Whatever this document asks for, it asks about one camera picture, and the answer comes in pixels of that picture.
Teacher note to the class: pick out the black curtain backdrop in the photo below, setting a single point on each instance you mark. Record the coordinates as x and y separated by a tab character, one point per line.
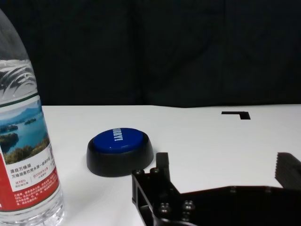
164	47

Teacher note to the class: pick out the clear water bottle red cap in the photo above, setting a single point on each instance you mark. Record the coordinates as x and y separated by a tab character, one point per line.
23	141

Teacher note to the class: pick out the blue push button black base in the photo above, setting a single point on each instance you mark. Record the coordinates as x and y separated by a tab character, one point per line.
117	162

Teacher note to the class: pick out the black corner tape mark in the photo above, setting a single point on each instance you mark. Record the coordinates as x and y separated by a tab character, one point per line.
244	115

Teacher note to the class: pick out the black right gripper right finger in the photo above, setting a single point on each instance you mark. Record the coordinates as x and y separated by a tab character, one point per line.
288	171

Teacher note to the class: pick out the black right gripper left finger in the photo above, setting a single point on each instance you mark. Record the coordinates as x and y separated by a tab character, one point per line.
152	188

